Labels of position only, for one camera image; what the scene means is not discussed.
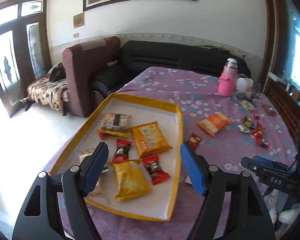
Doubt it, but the wooden glass door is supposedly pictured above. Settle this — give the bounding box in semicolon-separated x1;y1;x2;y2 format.
0;0;52;118

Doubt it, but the dark bag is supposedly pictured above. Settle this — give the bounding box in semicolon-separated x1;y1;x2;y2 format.
48;62;66;82

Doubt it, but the orange soda cracker packet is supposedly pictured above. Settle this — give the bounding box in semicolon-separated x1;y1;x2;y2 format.
197;112;235;137

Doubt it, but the grey snack packet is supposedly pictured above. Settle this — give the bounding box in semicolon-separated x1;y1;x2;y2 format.
232;91;250;102

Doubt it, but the brown armchair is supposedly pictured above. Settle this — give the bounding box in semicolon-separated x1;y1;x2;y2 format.
62;37;121;118

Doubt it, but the green white snack packet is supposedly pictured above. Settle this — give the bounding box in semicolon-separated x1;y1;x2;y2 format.
237;99;257;113

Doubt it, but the patterned blanket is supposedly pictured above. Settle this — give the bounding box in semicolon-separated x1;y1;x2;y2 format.
27;76;68;112

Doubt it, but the red peanut packet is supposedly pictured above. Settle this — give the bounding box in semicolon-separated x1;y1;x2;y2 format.
188;133;203;147

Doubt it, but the black leather sofa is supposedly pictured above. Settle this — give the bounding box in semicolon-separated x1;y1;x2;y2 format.
91;40;251;99

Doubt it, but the yellow-rimmed white tray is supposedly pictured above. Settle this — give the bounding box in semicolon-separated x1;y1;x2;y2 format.
50;93;184;222

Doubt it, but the brown snack packet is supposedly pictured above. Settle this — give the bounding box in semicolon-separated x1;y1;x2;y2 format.
261;102;277;117

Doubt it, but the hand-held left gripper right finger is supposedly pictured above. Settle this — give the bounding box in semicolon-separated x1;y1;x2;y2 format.
180;142;276;240

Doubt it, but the yellow cheese cracker packet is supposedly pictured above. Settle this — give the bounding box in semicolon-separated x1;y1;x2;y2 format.
109;159;153;202

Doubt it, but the person's right hand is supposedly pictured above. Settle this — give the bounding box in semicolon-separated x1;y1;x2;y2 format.
262;190;300;230

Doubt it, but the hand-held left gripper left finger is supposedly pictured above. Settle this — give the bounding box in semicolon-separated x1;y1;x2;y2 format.
12;142;109;240

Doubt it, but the orange-yellow biscuit packet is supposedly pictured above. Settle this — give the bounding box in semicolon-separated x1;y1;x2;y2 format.
129;121;173;159

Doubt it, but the pink knit-sleeved bottle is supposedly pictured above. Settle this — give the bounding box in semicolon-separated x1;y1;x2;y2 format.
217;58;239;98

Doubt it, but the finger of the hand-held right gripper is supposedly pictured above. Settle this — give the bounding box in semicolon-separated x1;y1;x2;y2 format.
252;155;296;172
241;156;297;192

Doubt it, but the wooden cabinet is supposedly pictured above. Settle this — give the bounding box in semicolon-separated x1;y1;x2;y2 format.
264;84;300;143

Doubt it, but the clear brown cake packet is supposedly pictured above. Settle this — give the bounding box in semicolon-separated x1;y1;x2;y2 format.
97;112;133;138

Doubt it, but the small wall sign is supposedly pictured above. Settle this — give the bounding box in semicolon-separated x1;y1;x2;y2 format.
73;12;86;29

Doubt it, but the gold green candy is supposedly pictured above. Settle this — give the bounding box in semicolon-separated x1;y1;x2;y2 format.
237;116;255;133

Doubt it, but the white cup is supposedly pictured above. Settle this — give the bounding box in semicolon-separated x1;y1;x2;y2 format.
236;77;255;93

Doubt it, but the purple floral tablecloth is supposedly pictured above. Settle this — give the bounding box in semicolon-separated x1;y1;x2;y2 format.
44;66;300;240

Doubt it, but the black phone stand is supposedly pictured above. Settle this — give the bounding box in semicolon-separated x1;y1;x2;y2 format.
249;89;261;103

